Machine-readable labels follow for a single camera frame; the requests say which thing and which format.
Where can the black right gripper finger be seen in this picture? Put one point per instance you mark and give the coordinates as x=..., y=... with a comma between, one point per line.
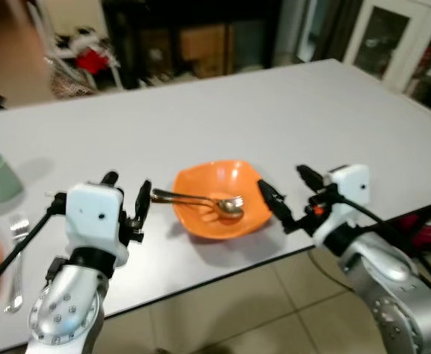
x=274, y=203
x=311, y=179

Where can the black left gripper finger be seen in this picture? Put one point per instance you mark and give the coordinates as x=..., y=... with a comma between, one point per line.
x=143, y=198
x=111, y=178

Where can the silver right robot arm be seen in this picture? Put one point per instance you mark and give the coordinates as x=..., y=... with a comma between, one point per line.
x=392, y=295

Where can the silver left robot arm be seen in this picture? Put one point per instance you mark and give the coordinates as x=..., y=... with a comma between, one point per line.
x=64, y=313

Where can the orange angular bowl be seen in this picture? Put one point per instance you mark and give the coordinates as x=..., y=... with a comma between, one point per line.
x=219, y=177

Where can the patterned shiny bag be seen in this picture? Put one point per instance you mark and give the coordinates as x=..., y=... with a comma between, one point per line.
x=71, y=85

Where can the silver metal fork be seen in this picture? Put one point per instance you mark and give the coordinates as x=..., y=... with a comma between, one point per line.
x=18, y=236

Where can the pink red floor appliance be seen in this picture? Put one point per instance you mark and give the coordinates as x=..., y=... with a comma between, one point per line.
x=429, y=232

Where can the red cloth item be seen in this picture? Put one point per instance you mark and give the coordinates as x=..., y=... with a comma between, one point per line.
x=91, y=60

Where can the dark storage shelf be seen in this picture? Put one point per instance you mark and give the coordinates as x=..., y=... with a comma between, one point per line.
x=201, y=44

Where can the white glass door cabinet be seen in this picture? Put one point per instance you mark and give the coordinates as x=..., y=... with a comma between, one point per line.
x=392, y=37

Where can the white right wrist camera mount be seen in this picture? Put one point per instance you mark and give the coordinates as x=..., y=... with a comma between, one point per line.
x=348, y=184

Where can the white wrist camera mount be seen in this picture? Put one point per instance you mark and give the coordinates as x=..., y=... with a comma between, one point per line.
x=348, y=184
x=94, y=214

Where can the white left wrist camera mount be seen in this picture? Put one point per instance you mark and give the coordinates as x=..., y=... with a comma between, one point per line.
x=94, y=214

